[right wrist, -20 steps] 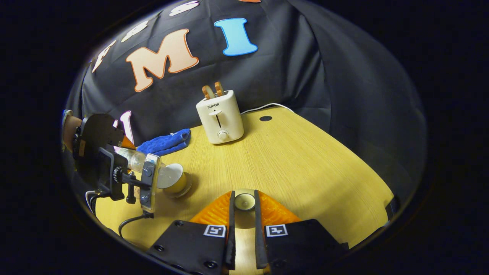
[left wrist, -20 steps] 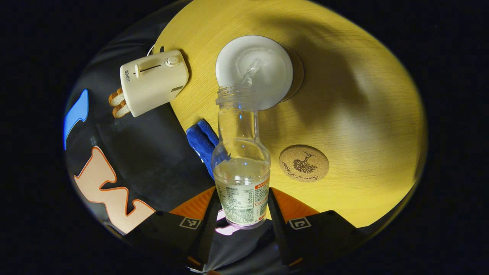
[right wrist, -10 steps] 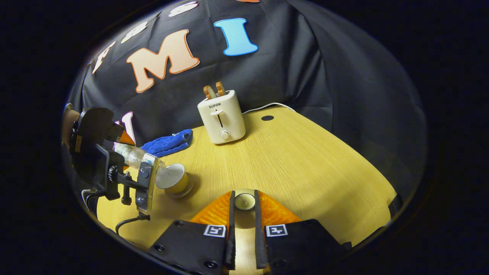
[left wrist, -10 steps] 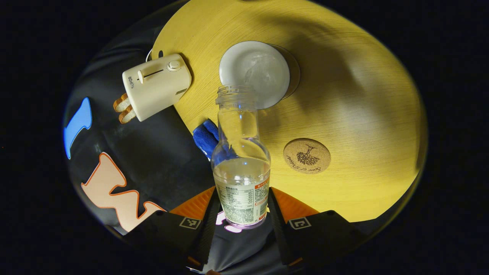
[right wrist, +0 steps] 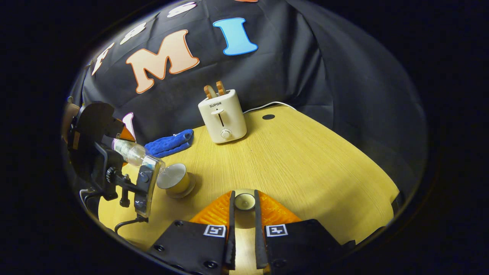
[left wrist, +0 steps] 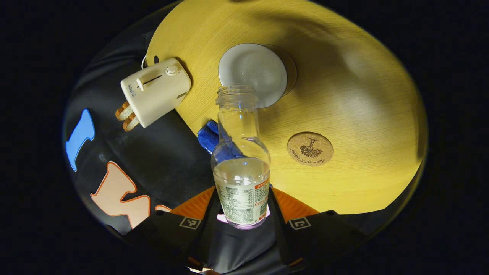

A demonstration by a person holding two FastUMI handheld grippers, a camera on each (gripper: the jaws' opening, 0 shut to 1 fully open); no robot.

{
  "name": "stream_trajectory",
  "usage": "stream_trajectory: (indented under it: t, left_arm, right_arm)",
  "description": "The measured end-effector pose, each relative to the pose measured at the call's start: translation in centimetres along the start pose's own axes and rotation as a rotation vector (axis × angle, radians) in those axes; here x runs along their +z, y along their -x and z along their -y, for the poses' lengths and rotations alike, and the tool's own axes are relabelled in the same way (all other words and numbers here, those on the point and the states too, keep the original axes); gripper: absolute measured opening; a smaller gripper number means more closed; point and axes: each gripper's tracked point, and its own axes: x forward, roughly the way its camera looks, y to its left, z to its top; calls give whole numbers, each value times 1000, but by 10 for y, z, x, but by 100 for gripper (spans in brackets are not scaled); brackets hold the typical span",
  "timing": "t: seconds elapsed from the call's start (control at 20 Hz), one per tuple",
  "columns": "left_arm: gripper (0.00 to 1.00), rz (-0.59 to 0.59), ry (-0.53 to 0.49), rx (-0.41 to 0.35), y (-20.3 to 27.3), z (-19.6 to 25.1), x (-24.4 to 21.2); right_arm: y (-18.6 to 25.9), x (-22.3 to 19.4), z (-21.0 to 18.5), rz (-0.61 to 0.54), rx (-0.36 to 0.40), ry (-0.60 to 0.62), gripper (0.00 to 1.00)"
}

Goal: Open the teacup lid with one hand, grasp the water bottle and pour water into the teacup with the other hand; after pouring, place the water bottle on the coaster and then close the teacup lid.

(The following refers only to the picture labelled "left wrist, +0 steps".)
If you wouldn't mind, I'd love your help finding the white teacup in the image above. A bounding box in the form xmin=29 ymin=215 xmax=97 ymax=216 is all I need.
xmin=218 ymin=43 xmax=288 ymax=109

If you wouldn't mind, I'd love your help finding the black backdrop cloth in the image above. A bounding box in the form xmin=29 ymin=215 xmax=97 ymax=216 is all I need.
xmin=63 ymin=8 xmax=382 ymax=273

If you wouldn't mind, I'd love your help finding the blue folded towel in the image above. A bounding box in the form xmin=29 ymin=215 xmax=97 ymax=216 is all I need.
xmin=197 ymin=120 xmax=221 ymax=155

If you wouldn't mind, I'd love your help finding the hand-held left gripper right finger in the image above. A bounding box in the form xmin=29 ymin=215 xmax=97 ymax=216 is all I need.
xmin=267 ymin=186 xmax=371 ymax=272

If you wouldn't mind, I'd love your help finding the white toaster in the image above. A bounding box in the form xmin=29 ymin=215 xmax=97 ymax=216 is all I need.
xmin=121 ymin=58 xmax=191 ymax=128

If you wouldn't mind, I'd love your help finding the clear plastic water bottle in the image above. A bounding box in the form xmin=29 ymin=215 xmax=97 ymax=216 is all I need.
xmin=211 ymin=84 xmax=272 ymax=230

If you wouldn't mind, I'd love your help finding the round cork coaster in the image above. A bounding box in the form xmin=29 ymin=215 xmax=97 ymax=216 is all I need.
xmin=287 ymin=132 xmax=334 ymax=167

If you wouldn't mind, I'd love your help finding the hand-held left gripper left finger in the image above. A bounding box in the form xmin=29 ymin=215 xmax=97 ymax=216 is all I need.
xmin=105 ymin=185 xmax=222 ymax=272

